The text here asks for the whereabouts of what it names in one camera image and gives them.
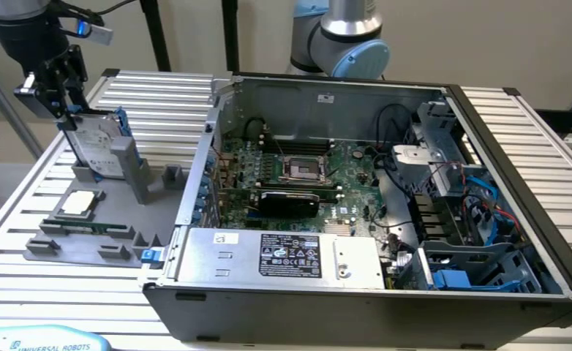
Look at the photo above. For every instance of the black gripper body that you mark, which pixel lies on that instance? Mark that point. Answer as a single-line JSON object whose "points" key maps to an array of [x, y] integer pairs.
{"points": [[32, 36]]}

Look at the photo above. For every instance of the hard disk with blue bracket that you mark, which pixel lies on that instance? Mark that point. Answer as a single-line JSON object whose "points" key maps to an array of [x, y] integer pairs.
{"points": [[93, 146]]}

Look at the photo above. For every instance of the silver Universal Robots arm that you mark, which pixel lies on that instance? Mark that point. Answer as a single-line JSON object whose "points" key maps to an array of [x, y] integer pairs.
{"points": [[349, 22]]}

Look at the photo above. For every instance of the blue disk bay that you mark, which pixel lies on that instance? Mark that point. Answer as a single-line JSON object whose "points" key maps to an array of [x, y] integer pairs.
{"points": [[481, 263]]}

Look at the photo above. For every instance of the black stand pole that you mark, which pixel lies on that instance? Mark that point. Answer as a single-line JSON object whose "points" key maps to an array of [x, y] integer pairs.
{"points": [[156, 36], [230, 36]]}

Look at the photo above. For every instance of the CPU chip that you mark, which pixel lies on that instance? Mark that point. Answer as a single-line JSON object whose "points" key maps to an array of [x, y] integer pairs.
{"points": [[81, 203]]}

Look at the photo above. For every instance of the grey parts rack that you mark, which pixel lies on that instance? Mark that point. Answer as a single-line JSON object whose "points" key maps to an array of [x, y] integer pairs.
{"points": [[114, 215]]}

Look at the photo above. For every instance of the green RAM stick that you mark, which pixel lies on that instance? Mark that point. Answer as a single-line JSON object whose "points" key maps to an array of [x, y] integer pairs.
{"points": [[90, 227]]}

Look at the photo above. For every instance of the blue case latch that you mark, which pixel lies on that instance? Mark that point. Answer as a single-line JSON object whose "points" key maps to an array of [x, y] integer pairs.
{"points": [[149, 255]]}

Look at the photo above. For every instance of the CPU socket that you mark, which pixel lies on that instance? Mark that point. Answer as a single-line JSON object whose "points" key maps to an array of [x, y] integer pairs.
{"points": [[301, 169]]}

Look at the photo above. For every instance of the black graphics card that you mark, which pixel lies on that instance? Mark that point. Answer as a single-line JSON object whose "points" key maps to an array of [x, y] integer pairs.
{"points": [[288, 204]]}

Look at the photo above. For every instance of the silver power supply unit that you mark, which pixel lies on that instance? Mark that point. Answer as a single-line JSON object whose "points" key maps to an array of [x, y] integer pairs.
{"points": [[217, 263]]}

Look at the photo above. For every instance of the blue Universal Robots joint cap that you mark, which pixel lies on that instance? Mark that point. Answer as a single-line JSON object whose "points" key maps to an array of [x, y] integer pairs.
{"points": [[37, 340]]}

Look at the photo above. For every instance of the green motherboard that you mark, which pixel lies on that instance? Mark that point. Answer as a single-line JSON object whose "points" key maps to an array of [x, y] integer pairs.
{"points": [[353, 190]]}

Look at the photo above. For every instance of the silver drive cage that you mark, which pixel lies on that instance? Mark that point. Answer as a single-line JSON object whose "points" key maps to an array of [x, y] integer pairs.
{"points": [[437, 146]]}

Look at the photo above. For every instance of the black open PC case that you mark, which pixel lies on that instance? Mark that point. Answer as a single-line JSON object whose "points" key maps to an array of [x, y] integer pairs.
{"points": [[314, 321]]}

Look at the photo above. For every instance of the black box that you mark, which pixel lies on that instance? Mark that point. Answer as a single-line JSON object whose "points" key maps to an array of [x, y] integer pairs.
{"points": [[558, 122]]}

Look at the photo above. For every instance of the aluminium frame post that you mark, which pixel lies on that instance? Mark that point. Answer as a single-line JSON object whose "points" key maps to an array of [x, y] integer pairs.
{"points": [[2, 102]]}

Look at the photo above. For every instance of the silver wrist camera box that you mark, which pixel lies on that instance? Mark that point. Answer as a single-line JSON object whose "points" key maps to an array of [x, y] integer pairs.
{"points": [[94, 32]]}

